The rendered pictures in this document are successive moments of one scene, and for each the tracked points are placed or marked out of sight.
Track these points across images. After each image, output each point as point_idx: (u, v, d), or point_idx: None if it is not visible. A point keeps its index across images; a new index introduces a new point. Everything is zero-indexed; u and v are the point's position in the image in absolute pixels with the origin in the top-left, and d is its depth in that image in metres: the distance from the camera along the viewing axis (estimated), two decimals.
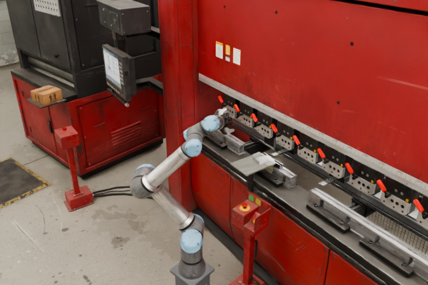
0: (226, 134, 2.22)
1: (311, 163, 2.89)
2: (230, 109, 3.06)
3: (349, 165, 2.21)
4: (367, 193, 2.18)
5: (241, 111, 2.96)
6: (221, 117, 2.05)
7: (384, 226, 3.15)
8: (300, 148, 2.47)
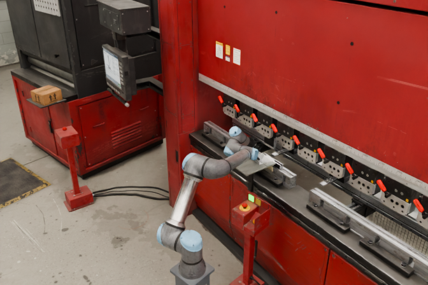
0: (259, 159, 2.77)
1: (311, 163, 2.89)
2: (230, 109, 3.06)
3: (349, 165, 2.21)
4: (367, 193, 2.18)
5: (241, 111, 2.96)
6: None
7: (384, 226, 3.15)
8: (300, 148, 2.47)
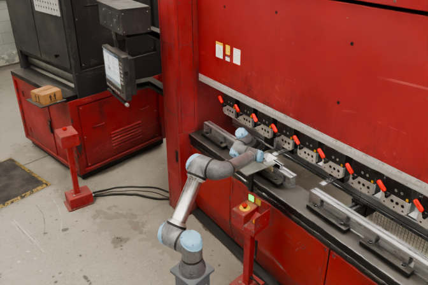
0: (264, 159, 2.79)
1: (311, 163, 2.89)
2: (230, 109, 3.06)
3: (349, 165, 2.21)
4: (367, 193, 2.18)
5: (241, 111, 2.96)
6: None
7: (384, 226, 3.15)
8: (300, 148, 2.47)
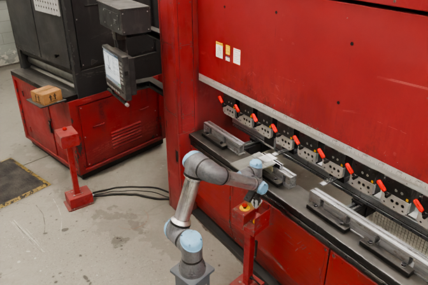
0: (258, 205, 2.59)
1: (311, 163, 2.89)
2: (230, 109, 3.06)
3: (349, 165, 2.21)
4: (367, 193, 2.18)
5: (241, 111, 2.96)
6: None
7: (384, 226, 3.15)
8: (300, 148, 2.47)
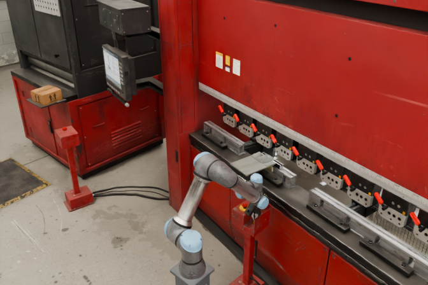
0: None
1: None
2: (230, 119, 3.09)
3: (348, 177, 2.24)
4: (364, 205, 2.21)
5: (241, 121, 3.00)
6: None
7: (384, 226, 3.15)
8: (299, 159, 2.51)
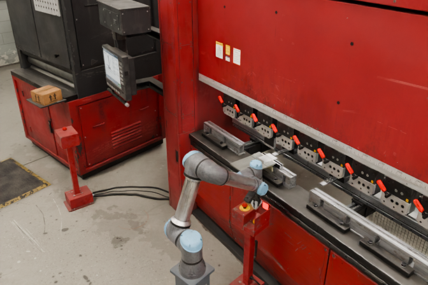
0: (258, 206, 2.58)
1: (311, 163, 2.89)
2: (230, 109, 3.06)
3: (349, 165, 2.21)
4: (367, 193, 2.18)
5: (241, 111, 2.96)
6: None
7: (384, 226, 3.15)
8: (300, 148, 2.47)
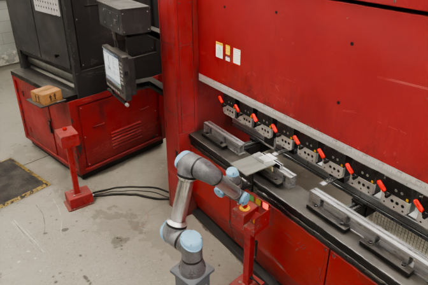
0: None
1: (311, 163, 2.89)
2: (230, 109, 3.06)
3: (349, 165, 2.21)
4: (367, 193, 2.18)
5: (241, 111, 2.96)
6: None
7: (384, 226, 3.15)
8: (300, 148, 2.47)
